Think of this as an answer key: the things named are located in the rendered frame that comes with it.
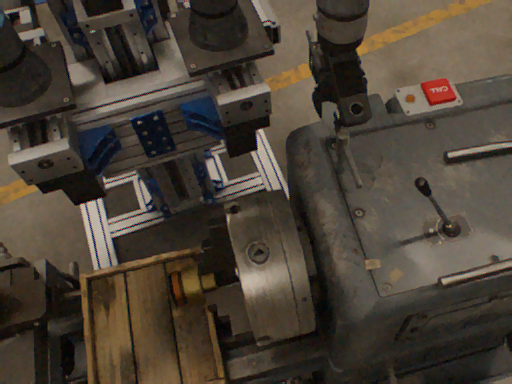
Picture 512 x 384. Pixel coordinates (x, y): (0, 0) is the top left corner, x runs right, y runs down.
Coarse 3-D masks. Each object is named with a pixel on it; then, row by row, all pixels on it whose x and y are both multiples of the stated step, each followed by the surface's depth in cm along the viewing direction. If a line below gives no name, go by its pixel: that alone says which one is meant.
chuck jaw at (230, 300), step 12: (228, 288) 102; (240, 288) 102; (216, 300) 101; (228, 300) 101; (240, 300) 101; (228, 312) 100; (240, 312) 100; (240, 324) 98; (240, 336) 99; (264, 336) 99
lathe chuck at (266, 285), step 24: (240, 216) 95; (264, 216) 95; (240, 240) 92; (264, 240) 92; (240, 264) 91; (264, 264) 91; (264, 288) 91; (288, 288) 92; (264, 312) 93; (288, 312) 94; (288, 336) 101
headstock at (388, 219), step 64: (320, 128) 102; (384, 128) 103; (448, 128) 103; (320, 192) 96; (384, 192) 96; (448, 192) 96; (320, 256) 94; (384, 256) 89; (448, 256) 90; (320, 320) 119; (384, 320) 87; (448, 320) 104
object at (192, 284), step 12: (168, 276) 102; (180, 276) 102; (192, 276) 101; (204, 276) 102; (216, 276) 108; (180, 288) 101; (192, 288) 100; (204, 288) 102; (216, 288) 103; (180, 300) 101; (192, 300) 101; (204, 300) 102
